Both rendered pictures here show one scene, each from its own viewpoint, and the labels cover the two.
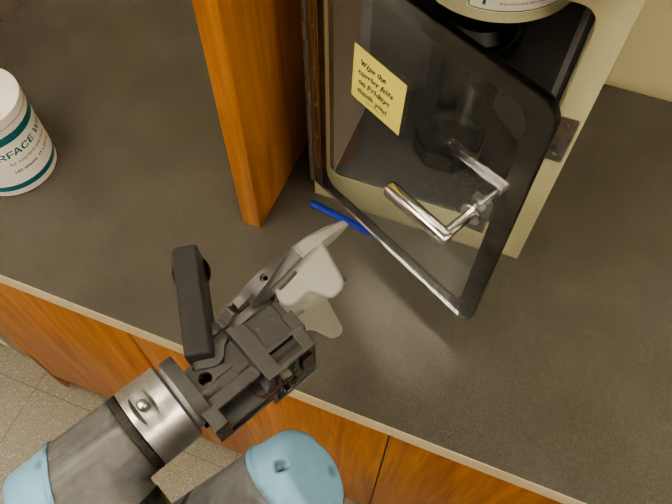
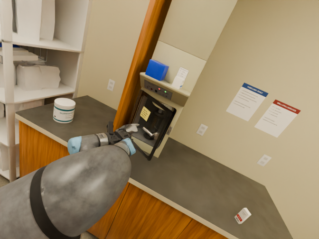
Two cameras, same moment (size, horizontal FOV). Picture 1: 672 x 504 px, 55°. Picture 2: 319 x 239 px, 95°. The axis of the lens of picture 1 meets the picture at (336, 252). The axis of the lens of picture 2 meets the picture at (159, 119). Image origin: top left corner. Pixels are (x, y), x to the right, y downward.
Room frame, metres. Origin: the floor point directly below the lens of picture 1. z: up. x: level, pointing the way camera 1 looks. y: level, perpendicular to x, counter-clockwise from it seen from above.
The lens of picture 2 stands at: (-0.43, 0.09, 1.66)
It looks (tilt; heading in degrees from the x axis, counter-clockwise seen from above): 24 degrees down; 345
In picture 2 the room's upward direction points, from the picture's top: 24 degrees clockwise
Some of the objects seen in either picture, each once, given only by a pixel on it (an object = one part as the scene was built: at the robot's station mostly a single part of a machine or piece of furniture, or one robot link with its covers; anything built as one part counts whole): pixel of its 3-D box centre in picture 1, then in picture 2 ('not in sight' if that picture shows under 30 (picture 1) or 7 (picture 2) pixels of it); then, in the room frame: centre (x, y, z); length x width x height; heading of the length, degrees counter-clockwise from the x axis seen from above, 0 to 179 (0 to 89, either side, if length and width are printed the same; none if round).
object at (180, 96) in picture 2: not in sight; (163, 90); (0.47, -0.09, 1.46); 0.32 x 0.12 x 0.10; 68
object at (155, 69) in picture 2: not in sight; (157, 70); (0.50, -0.02, 1.55); 0.10 x 0.10 x 0.09; 68
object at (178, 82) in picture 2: not in sight; (178, 82); (0.44, -0.16, 1.54); 0.05 x 0.05 x 0.06; 60
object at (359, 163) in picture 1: (400, 155); (145, 125); (0.45, -0.07, 1.19); 0.30 x 0.01 x 0.40; 41
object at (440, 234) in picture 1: (429, 206); (149, 131); (0.38, -0.10, 1.20); 0.10 x 0.05 x 0.03; 41
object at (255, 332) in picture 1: (241, 359); (116, 139); (0.21, 0.09, 1.20); 0.12 x 0.09 x 0.08; 131
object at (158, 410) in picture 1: (162, 410); (101, 140); (0.16, 0.15, 1.20); 0.08 x 0.05 x 0.08; 41
